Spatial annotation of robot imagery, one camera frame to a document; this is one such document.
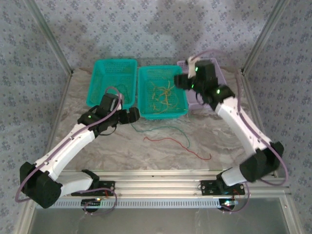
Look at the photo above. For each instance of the teal perforated plastic basket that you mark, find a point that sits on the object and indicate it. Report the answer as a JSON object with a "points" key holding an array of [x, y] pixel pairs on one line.
{"points": [[109, 73], [151, 75]]}

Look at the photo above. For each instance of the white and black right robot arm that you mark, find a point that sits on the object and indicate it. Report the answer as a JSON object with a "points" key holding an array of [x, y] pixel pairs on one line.
{"points": [[239, 122]]}

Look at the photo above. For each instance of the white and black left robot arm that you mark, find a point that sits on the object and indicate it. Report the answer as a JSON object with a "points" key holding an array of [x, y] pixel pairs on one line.
{"points": [[65, 148]]}

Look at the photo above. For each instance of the lilac perforated plastic basket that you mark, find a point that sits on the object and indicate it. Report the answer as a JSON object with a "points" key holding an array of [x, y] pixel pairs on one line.
{"points": [[182, 65]]}

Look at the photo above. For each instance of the black usb hub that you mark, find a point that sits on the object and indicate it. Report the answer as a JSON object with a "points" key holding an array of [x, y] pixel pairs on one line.
{"points": [[89, 202], [223, 203]]}

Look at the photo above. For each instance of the grey metal sheet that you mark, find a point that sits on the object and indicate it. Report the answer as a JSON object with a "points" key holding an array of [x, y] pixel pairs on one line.
{"points": [[158, 221]]}

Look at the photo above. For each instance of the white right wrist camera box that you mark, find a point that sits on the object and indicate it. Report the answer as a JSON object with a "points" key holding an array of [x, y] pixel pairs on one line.
{"points": [[192, 59]]}

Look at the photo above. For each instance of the aluminium table side rail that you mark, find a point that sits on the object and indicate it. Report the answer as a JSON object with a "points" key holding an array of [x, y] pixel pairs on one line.
{"points": [[253, 102], [62, 102]]}

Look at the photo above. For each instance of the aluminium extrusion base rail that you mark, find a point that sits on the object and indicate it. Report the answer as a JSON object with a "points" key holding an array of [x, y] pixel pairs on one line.
{"points": [[158, 185]]}

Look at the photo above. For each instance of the aluminium frame post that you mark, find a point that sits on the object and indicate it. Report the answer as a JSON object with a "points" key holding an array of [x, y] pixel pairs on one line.
{"points": [[265, 31], [48, 31]]}

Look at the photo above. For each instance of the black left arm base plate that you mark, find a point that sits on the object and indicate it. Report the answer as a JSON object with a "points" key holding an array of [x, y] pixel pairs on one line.
{"points": [[102, 185]]}

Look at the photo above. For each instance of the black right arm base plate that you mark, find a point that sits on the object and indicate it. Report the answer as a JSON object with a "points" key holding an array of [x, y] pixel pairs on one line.
{"points": [[209, 189]]}

